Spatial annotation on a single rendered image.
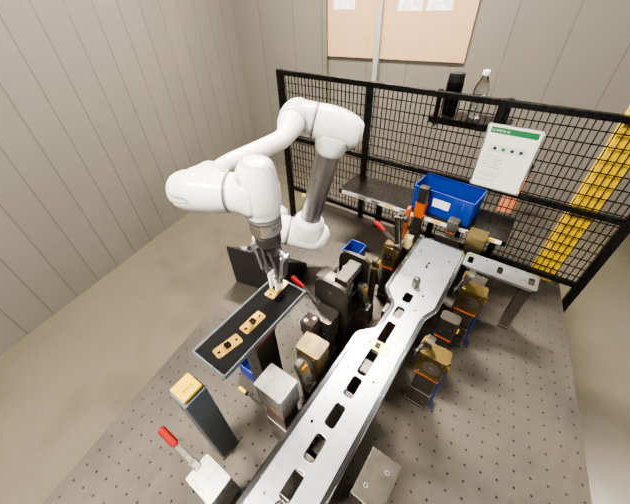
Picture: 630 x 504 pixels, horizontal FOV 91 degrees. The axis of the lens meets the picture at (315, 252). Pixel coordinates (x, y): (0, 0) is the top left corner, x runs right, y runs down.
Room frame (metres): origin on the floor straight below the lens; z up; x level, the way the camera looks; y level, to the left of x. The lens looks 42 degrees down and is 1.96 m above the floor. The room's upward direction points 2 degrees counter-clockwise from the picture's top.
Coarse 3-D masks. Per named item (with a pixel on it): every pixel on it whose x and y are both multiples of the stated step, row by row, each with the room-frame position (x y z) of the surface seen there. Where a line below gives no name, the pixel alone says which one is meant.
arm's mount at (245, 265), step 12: (228, 252) 1.19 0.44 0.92; (240, 252) 1.16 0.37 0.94; (252, 252) 1.17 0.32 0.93; (240, 264) 1.17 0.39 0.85; (252, 264) 1.13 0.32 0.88; (288, 264) 1.09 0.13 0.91; (300, 264) 1.21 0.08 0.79; (240, 276) 1.17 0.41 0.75; (252, 276) 1.14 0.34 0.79; (264, 276) 1.11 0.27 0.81; (288, 276) 1.08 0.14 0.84; (300, 276) 1.20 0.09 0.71
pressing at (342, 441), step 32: (416, 256) 1.01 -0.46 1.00; (448, 256) 1.01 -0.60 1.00; (384, 288) 0.83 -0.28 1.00; (416, 288) 0.82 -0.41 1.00; (448, 288) 0.82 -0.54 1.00; (384, 320) 0.67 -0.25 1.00; (416, 320) 0.67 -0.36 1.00; (352, 352) 0.55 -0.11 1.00; (320, 384) 0.44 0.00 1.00; (384, 384) 0.44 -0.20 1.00; (320, 416) 0.35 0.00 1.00; (352, 416) 0.35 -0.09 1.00; (288, 448) 0.27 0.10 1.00; (352, 448) 0.27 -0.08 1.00; (256, 480) 0.20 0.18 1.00; (320, 480) 0.20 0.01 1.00
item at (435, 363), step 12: (432, 348) 0.53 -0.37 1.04; (444, 348) 0.53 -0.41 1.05; (420, 360) 0.51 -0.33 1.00; (432, 360) 0.49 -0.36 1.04; (444, 360) 0.48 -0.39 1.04; (420, 372) 0.50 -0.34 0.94; (432, 372) 0.48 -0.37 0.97; (444, 372) 0.47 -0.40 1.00; (420, 384) 0.50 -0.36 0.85; (432, 384) 0.48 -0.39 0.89; (408, 396) 0.51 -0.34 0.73; (420, 396) 0.49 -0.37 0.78; (432, 396) 0.48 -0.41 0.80; (432, 408) 0.47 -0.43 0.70
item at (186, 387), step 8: (184, 376) 0.41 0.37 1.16; (192, 376) 0.41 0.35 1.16; (176, 384) 0.39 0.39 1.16; (184, 384) 0.39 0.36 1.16; (192, 384) 0.39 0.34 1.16; (200, 384) 0.39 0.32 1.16; (176, 392) 0.37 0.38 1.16; (184, 392) 0.37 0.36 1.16; (192, 392) 0.37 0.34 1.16; (184, 400) 0.35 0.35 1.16
